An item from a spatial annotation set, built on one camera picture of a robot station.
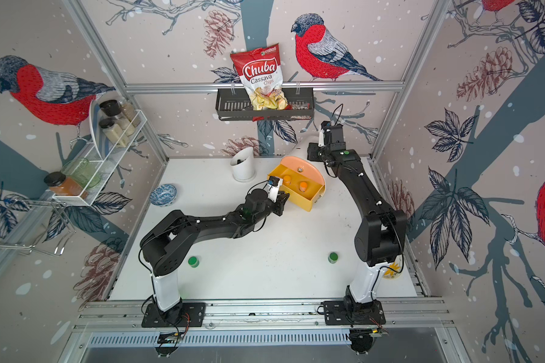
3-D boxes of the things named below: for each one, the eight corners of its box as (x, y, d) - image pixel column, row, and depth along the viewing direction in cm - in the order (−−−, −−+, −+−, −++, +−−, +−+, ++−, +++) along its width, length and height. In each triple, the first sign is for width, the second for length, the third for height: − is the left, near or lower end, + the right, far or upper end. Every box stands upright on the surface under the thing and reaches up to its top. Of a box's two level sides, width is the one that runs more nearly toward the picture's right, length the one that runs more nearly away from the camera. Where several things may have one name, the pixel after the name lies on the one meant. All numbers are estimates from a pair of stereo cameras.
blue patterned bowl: (150, 202, 106) (145, 196, 102) (166, 187, 112) (162, 181, 108) (168, 212, 102) (164, 206, 98) (184, 195, 108) (180, 189, 104)
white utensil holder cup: (233, 185, 112) (227, 162, 99) (236, 169, 120) (231, 146, 107) (255, 185, 112) (251, 162, 99) (256, 169, 119) (253, 146, 107)
